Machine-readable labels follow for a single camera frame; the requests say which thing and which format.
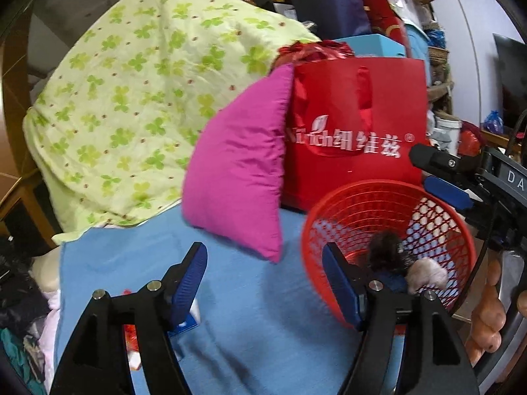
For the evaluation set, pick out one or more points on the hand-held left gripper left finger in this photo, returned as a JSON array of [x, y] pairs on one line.
[[189, 284]]

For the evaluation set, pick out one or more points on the red plastic basket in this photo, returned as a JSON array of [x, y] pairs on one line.
[[362, 210]]

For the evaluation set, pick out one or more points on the red plastic bag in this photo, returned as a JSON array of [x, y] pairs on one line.
[[317, 51]]

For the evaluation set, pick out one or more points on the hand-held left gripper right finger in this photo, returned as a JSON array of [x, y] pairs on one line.
[[339, 284]]

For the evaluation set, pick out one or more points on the red sack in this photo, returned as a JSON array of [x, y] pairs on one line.
[[469, 140]]

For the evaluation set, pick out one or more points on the green clover print blanket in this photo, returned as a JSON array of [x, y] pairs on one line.
[[144, 90]]

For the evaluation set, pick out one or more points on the blue storage bin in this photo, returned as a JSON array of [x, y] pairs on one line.
[[418, 41]]

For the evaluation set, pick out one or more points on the cream leather sofa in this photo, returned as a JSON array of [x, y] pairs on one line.
[[45, 271]]

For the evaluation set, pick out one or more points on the crumpled white tissue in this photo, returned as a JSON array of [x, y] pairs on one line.
[[428, 273]]

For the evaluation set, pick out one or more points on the person's right hand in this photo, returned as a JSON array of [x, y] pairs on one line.
[[488, 317]]

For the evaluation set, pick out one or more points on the white paper wrapper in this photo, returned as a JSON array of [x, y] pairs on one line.
[[135, 360]]

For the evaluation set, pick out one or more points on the blue plastic bag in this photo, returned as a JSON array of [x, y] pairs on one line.
[[435, 38], [493, 121]]

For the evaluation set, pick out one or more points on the dark furry clump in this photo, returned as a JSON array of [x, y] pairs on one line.
[[387, 249]]

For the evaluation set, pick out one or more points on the light blue cardboard box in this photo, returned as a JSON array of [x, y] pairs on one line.
[[370, 45]]

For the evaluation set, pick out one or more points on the pink pillow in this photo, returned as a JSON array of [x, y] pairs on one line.
[[238, 164]]

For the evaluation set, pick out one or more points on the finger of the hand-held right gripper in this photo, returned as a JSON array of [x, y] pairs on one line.
[[432, 158], [448, 192]]

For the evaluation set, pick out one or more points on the red gift box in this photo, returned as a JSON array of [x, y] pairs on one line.
[[383, 14]]

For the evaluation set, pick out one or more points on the red tote bag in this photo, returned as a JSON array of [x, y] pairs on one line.
[[329, 103]]

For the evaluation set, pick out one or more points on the dark screen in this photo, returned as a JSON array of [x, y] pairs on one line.
[[512, 78]]

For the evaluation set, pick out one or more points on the wooden pillar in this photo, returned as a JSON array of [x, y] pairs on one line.
[[14, 111]]

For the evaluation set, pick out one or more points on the wooden table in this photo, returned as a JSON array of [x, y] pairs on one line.
[[438, 92]]

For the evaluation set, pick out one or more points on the woven basket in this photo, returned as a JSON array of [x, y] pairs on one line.
[[438, 55]]

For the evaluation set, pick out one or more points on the light blue blanket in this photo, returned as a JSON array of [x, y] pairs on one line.
[[247, 296]]

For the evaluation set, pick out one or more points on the blue and white packet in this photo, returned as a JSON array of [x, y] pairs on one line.
[[187, 325]]

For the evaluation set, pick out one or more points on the white bucket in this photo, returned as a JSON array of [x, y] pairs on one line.
[[448, 131]]

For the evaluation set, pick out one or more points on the pile of clothes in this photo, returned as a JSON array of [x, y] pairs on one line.
[[24, 349]]

